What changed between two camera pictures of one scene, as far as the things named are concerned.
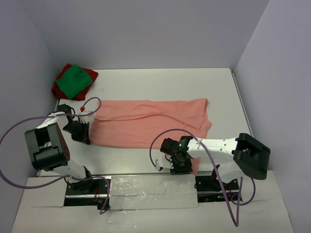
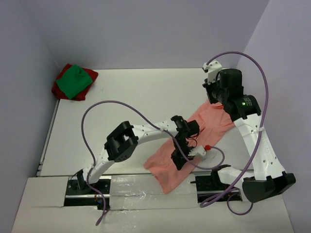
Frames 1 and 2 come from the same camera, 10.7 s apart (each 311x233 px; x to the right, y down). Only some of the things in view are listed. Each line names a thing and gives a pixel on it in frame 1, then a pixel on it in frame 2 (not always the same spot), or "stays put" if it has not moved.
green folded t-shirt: x=75 y=80 stays put
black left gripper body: x=78 y=130 to x=177 y=153
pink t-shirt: x=144 y=124 to x=213 y=121
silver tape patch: x=149 y=191 stays put
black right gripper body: x=180 y=166 to x=214 y=91
